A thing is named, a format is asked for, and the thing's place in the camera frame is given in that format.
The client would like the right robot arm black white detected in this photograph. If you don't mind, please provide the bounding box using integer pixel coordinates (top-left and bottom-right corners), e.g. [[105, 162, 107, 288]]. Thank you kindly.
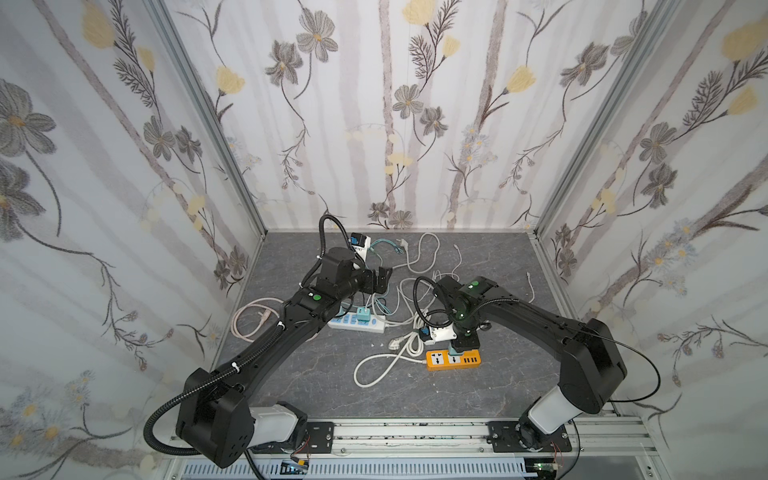
[[436, 276, 627, 451]]

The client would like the white cable bundle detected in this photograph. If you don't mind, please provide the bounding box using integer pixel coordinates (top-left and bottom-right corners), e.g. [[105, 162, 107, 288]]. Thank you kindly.
[[386, 326, 427, 358]]

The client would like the beige socket power cord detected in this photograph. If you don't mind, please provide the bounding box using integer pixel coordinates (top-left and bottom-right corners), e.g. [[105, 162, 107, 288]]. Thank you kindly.
[[230, 298, 286, 344]]

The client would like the white blue power strip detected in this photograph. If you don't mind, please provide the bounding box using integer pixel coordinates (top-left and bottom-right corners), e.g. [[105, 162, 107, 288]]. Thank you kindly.
[[327, 313, 386, 334]]

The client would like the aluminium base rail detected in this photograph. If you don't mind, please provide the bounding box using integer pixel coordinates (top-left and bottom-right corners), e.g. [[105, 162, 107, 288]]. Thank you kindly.
[[165, 414, 670, 479]]

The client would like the orange power strip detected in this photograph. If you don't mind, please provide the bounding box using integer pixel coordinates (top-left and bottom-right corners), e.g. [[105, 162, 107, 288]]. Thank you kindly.
[[425, 350, 482, 372]]

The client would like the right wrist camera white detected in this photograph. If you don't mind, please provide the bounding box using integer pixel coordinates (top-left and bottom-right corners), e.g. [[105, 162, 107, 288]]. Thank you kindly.
[[418, 326, 457, 346]]

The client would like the white slotted cable duct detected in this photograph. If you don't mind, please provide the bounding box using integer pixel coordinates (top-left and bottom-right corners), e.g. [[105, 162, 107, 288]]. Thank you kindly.
[[179, 458, 535, 480]]

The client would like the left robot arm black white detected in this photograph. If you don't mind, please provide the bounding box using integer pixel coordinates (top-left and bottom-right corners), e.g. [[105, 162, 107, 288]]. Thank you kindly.
[[143, 214, 392, 468]]

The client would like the teal charger plug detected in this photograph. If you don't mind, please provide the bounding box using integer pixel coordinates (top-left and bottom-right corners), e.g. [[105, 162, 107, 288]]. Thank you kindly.
[[356, 307, 371, 323]]

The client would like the white power strip cord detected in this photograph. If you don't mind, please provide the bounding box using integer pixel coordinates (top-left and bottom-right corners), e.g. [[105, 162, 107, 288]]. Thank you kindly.
[[371, 232, 463, 328]]

